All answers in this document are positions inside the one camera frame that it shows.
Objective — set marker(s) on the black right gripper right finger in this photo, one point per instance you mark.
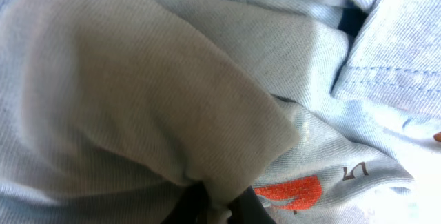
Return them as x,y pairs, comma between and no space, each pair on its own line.
247,209

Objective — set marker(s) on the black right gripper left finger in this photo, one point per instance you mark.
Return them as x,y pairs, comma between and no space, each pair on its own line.
191,207

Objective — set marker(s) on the light blue printed shirt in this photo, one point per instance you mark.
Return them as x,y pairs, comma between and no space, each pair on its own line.
328,109

